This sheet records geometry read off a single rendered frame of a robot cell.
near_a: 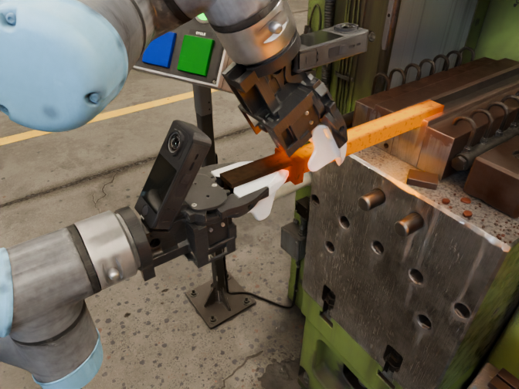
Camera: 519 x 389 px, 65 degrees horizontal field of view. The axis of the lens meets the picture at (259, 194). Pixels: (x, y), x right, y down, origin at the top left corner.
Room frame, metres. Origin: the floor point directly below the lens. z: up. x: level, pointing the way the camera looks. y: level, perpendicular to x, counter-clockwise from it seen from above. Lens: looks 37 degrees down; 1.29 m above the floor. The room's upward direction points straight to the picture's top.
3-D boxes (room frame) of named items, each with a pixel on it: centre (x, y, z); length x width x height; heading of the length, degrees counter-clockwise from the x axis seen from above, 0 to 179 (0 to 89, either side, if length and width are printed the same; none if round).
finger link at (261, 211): (0.40, 0.00, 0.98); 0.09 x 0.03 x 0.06; 122
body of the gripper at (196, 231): (0.35, 0.09, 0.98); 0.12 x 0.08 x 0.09; 125
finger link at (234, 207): (0.37, 0.03, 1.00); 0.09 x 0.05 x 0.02; 122
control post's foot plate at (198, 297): (1.03, 0.15, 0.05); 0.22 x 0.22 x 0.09; 35
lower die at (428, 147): (0.74, -0.40, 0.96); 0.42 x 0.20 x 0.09; 125
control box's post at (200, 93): (1.02, 0.15, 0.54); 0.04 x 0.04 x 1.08; 35
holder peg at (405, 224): (0.48, -0.23, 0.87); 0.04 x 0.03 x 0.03; 125
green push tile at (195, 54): (0.87, 0.13, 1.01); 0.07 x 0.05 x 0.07; 60
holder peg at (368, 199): (0.54, -0.19, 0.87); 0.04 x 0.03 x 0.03; 125
